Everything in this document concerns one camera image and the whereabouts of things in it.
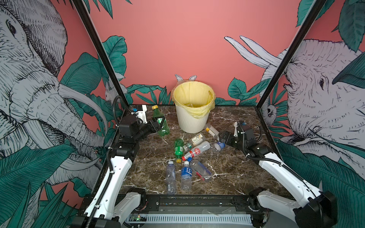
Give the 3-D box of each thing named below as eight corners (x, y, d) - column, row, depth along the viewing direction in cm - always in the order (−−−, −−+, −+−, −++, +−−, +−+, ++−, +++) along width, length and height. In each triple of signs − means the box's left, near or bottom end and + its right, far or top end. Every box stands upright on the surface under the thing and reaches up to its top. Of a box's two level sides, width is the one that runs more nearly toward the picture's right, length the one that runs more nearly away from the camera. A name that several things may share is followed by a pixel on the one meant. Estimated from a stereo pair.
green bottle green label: (173, 163, 90) (173, 160, 86) (175, 142, 100) (174, 137, 96) (183, 163, 90) (183, 160, 86) (183, 142, 100) (183, 137, 96)
